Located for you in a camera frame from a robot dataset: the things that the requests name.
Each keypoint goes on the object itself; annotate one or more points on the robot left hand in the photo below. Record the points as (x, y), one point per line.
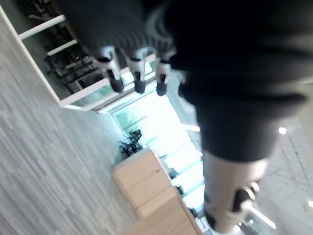
(232, 61)

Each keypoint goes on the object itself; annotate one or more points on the black office chair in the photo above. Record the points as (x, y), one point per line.
(132, 143)

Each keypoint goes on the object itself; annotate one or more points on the low light wood cabinet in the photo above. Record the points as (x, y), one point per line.
(168, 220)
(144, 181)

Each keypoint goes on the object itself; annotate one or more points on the round ceiling light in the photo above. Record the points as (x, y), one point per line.
(282, 130)

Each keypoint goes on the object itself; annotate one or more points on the white framed glass partition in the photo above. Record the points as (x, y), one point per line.
(63, 58)

